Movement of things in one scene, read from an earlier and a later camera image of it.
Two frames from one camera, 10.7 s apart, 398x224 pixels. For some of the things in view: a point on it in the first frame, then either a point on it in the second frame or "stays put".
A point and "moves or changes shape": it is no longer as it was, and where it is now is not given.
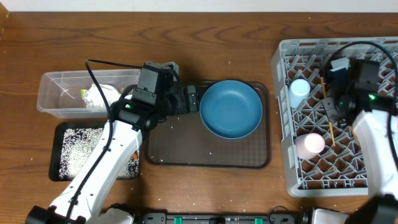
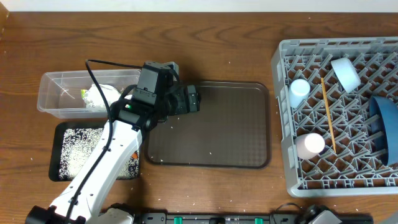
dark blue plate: x=231 y=109 moves or changes shape
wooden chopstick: x=324 y=93 stays put
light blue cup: x=298 y=91 stays put
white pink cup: x=309 y=145 stays put
